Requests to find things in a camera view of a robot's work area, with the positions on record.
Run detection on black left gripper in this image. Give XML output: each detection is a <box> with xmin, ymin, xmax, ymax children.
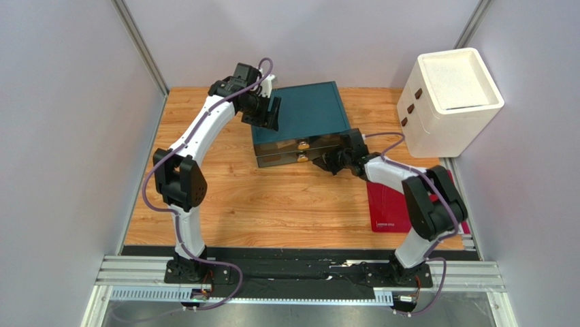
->
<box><xmin>240</xmin><ymin>91</ymin><xmax>281</xmax><ymax>131</ymax></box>

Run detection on clear drawer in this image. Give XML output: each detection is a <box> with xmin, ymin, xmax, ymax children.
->
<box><xmin>256</xmin><ymin>147</ymin><xmax>334</xmax><ymax>168</ymax></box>

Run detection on teal drawer organizer box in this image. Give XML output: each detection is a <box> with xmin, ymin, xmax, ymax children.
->
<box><xmin>252</xmin><ymin>81</ymin><xmax>351</xmax><ymax>157</ymax></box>

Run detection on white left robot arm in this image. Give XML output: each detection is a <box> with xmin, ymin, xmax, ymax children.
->
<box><xmin>146</xmin><ymin>63</ymin><xmax>281</xmax><ymax>283</ymax></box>

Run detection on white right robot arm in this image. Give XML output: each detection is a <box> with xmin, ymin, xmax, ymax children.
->
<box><xmin>313</xmin><ymin>129</ymin><xmax>468</xmax><ymax>285</ymax></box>

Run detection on red mirror case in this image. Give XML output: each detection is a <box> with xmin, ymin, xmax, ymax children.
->
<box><xmin>366</xmin><ymin>163</ymin><xmax>468</xmax><ymax>240</ymax></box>

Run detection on white foam drawer cabinet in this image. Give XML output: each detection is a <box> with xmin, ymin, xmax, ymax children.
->
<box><xmin>397</xmin><ymin>48</ymin><xmax>504</xmax><ymax>158</ymax></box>

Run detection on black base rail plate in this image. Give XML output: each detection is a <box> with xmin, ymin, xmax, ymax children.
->
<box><xmin>163</xmin><ymin>258</ymin><xmax>434</xmax><ymax>292</ymax></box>

